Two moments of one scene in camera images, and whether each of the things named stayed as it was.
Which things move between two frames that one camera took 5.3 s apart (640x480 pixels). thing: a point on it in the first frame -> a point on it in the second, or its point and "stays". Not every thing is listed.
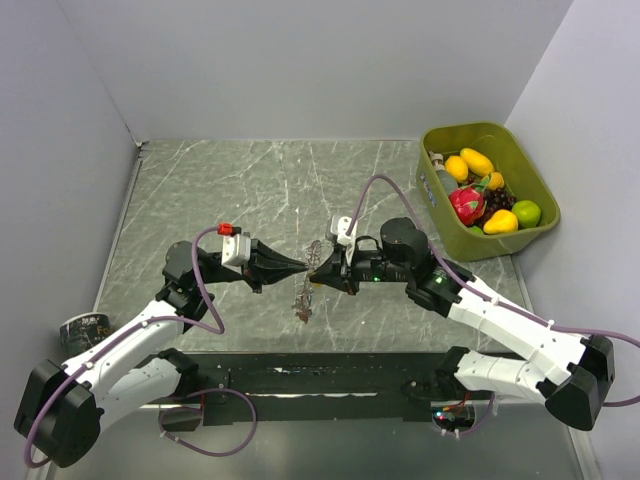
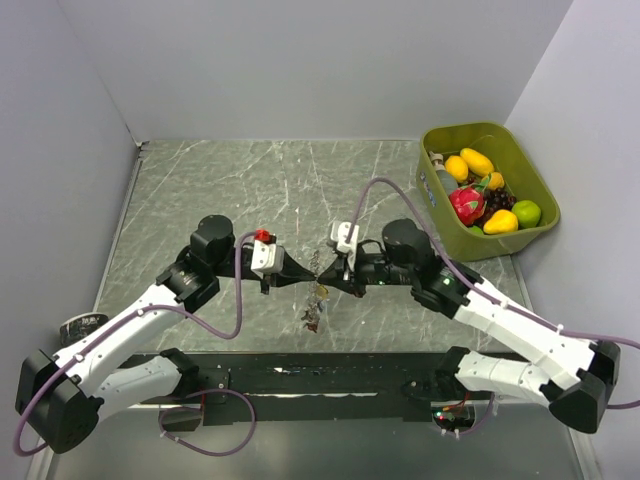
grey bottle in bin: (447, 179) stays
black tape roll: (81, 331) stays
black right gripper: (330, 274) stays
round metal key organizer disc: (316, 252) -> (314, 306)
